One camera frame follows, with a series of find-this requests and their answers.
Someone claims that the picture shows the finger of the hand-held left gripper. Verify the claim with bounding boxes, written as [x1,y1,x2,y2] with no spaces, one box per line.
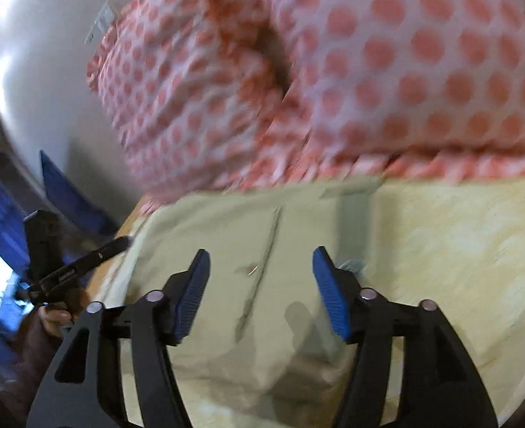
[73,235,132,269]

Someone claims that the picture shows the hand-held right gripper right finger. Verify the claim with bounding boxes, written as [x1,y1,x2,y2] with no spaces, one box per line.
[312,246,499,428]

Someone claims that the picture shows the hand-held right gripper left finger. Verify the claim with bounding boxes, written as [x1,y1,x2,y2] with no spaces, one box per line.
[25,249,212,428]

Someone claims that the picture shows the light green pants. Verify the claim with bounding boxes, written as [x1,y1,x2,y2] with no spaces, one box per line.
[104,177,383,420]

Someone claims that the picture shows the person's left forearm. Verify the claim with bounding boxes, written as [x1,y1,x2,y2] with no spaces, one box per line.
[10,310,67,399]

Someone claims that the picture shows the person's left hand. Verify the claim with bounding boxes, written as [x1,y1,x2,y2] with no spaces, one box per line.
[37,287,91,338]

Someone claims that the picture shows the blue cloth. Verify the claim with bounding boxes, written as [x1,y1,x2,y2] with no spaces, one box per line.
[38,149,119,238]

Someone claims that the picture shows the yellow bed mat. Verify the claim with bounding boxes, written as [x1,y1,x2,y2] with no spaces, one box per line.
[111,178,525,428]

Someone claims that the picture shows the pink polka-dot bedsheet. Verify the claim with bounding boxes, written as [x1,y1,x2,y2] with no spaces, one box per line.
[227,145,525,188]

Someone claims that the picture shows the pink polka-dot pillow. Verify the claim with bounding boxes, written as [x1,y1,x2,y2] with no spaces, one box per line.
[86,0,310,201]
[262,0,525,161]

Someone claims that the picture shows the white wall switch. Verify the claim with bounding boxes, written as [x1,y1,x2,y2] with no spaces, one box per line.
[84,2,117,45]

